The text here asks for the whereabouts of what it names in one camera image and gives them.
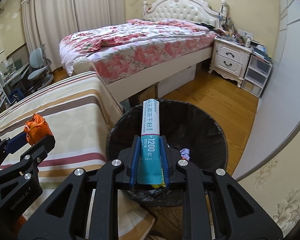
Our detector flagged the teal white sachet pack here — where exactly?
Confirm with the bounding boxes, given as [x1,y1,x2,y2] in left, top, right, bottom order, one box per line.
[137,99,164,185]

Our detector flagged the orange plastic bag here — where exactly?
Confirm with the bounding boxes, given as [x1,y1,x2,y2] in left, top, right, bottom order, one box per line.
[24,113,53,146]

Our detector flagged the yellow foam fruit net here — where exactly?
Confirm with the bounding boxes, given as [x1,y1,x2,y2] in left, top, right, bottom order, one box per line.
[152,183,166,189]

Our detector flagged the black lined trash bin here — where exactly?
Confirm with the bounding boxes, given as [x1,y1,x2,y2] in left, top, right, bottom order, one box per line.
[106,99,228,207]

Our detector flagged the white study desk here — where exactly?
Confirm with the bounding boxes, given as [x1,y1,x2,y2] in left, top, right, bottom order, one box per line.
[0,58,30,105]

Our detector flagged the grey blue desk chair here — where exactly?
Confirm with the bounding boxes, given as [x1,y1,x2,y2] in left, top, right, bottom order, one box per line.
[27,44,54,92]

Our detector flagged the striped bed sheet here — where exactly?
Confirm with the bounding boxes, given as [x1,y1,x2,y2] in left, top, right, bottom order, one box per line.
[0,72,155,239]

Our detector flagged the white under-bed storage box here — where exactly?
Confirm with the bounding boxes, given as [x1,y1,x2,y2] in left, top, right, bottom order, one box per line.
[158,65,196,98]

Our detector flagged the white round bedpost knob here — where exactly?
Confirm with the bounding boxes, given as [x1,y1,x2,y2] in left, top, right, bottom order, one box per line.
[73,57,95,75]

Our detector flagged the white two-drawer nightstand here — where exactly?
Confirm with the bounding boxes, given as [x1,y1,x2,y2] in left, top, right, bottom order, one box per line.
[208,37,252,88]

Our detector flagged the pink floral quilt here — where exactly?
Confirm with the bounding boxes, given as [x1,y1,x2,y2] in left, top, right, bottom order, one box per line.
[59,19,216,84]

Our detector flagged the clear plastic drawer unit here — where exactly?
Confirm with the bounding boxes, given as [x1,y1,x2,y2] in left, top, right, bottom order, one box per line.
[241,53,273,98]

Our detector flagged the beige curtains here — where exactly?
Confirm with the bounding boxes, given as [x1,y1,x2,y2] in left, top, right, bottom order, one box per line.
[21,0,125,71]

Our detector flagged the white bed with headboard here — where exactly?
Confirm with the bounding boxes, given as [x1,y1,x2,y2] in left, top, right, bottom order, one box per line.
[59,0,228,101]

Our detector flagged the wall air conditioner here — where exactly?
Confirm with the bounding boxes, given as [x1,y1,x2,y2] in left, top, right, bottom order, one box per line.
[0,3,5,14]

